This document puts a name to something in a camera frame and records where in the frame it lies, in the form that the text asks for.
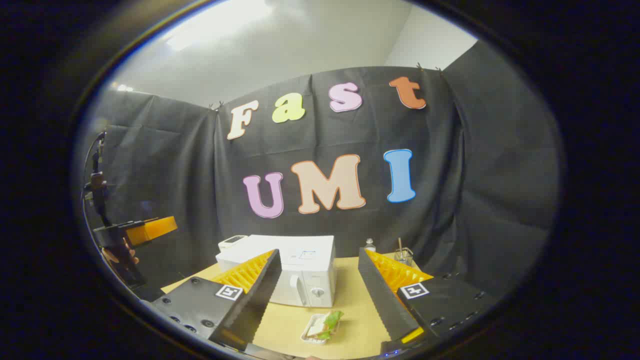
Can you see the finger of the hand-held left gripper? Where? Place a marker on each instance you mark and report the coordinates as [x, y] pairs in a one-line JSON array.
[[155, 229]]

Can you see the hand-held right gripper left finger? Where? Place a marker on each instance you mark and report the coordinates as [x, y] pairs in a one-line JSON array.
[[260, 295]]

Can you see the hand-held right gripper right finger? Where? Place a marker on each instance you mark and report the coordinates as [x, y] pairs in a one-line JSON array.
[[377, 295]]

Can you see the lettuce sandwich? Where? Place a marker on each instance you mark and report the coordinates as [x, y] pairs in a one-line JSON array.
[[327, 322]]

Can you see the white microwave oven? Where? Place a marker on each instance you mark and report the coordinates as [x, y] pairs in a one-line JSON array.
[[300, 250]]

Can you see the white food tray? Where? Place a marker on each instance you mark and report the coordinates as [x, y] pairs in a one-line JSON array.
[[309, 336]]

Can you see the dark upright stand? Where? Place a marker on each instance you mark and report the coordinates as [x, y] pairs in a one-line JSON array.
[[100, 200]]

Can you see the clear glass cup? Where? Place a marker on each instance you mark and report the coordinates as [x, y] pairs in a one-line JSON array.
[[404, 257]]

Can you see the small clear bottle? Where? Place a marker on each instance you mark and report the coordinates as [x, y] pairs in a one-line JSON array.
[[370, 246]]

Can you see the wooden stick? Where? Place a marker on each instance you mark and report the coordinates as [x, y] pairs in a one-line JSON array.
[[400, 245]]

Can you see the white toaster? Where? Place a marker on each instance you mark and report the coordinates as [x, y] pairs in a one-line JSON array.
[[232, 242]]

